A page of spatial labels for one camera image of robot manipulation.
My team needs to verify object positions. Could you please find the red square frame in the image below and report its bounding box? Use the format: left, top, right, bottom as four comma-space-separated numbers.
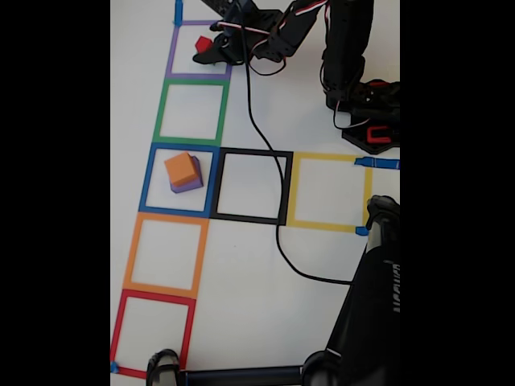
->
110, 288, 197, 380

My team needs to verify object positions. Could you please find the green square frame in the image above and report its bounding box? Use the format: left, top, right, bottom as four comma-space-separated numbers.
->
152, 78, 230, 146

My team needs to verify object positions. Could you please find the black tripod stand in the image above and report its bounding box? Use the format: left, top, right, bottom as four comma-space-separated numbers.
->
146, 195, 401, 386

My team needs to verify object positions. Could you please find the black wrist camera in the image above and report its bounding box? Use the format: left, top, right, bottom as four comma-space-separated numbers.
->
215, 32, 253, 66

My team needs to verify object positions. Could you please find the black camera cable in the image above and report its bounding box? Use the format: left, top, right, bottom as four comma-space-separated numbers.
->
237, 0, 356, 285

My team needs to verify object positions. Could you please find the purple square frame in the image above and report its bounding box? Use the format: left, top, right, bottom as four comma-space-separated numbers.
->
164, 19, 238, 81

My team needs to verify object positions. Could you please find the orange square block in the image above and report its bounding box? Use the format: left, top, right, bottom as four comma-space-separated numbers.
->
163, 151, 200, 186

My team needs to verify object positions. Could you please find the blue square frame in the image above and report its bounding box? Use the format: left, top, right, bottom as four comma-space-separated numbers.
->
138, 142, 221, 220

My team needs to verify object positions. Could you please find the large purple square block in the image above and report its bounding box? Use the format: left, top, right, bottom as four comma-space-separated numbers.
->
169, 156, 204, 195

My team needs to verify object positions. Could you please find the orange square frame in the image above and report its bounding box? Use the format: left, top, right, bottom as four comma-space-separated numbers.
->
123, 211, 211, 299

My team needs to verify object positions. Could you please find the black square frame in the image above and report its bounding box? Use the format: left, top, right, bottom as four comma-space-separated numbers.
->
208, 146, 294, 226

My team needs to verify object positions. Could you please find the yellow square frame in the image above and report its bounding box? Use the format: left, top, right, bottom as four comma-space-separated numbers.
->
286, 151, 373, 234

